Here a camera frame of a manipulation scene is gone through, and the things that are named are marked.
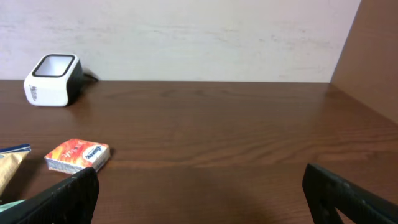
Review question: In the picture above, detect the white barcode scanner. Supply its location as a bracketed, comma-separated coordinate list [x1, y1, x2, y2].
[24, 54, 84, 107]

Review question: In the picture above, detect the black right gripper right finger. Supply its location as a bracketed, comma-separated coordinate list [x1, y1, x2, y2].
[302, 164, 397, 224]

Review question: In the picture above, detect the teal wet wipes packet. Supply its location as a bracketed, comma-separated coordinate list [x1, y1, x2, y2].
[0, 200, 24, 212]

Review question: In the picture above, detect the large white snack bag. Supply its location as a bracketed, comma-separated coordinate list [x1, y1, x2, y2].
[0, 144, 31, 194]

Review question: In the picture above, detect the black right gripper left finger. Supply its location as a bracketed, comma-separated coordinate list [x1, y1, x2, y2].
[1, 167, 100, 224]

